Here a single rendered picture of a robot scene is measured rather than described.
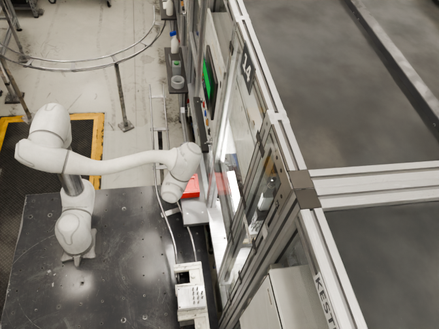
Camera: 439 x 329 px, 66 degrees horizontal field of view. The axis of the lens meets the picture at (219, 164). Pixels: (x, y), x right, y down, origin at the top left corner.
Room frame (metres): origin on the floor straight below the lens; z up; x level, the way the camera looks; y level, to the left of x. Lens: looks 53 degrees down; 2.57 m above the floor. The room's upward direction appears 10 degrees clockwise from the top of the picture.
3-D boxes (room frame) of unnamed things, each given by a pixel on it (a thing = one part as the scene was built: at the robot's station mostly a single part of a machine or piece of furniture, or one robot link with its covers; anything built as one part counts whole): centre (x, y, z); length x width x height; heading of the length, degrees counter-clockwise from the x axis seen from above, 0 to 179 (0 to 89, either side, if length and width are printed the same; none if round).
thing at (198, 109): (1.16, 0.12, 1.37); 0.36 x 0.04 x 0.04; 17
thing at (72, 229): (0.71, 0.70, 0.85); 0.18 x 0.16 x 0.22; 13
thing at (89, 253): (0.68, 0.70, 0.71); 0.22 x 0.18 x 0.06; 17
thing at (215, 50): (1.20, -0.01, 1.60); 0.42 x 0.29 x 0.46; 17
